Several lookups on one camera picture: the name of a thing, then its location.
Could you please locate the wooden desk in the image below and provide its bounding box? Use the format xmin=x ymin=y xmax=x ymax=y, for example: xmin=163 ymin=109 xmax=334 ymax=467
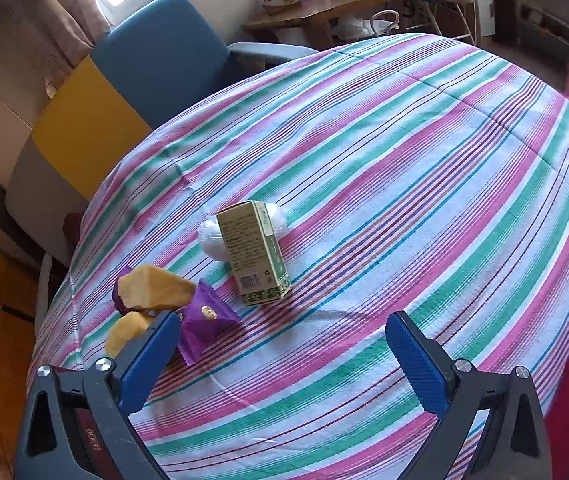
xmin=242 ymin=0 xmax=402 ymax=50

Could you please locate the grey headboard panel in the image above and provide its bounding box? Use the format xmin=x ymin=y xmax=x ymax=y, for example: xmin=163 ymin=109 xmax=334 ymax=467
xmin=6 ymin=138 xmax=88 ymax=266

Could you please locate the striped pink green bedsheet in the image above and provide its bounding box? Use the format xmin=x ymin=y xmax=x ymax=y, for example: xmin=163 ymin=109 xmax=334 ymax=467
xmin=32 ymin=34 xmax=569 ymax=479

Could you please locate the blue upholstered chair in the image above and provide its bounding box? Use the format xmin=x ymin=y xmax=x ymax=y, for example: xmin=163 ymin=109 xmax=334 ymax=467
xmin=90 ymin=0 xmax=317 ymax=128

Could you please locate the maroon gold gift box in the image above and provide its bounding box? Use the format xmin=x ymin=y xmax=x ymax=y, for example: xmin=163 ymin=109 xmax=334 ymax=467
xmin=74 ymin=408 xmax=123 ymax=480

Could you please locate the yellow sponge block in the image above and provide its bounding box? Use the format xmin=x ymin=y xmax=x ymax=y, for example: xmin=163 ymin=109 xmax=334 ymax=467
xmin=127 ymin=263 xmax=196 ymax=311
xmin=106 ymin=311 xmax=154 ymax=359

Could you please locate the yellow headboard panel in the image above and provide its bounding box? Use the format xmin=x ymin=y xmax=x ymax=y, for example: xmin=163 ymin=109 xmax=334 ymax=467
xmin=30 ymin=56 xmax=152 ymax=200

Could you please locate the white metal side rack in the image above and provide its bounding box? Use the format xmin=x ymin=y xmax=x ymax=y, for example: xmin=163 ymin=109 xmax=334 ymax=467
xmin=413 ymin=0 xmax=481 ymax=47

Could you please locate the green white medicine box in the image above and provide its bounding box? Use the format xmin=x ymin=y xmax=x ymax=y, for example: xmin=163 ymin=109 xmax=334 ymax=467
xmin=216 ymin=200 xmax=291 ymax=306

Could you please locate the purple cartoon snack packet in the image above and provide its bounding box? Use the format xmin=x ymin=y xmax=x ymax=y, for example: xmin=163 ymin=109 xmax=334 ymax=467
xmin=177 ymin=280 xmax=240 ymax=366

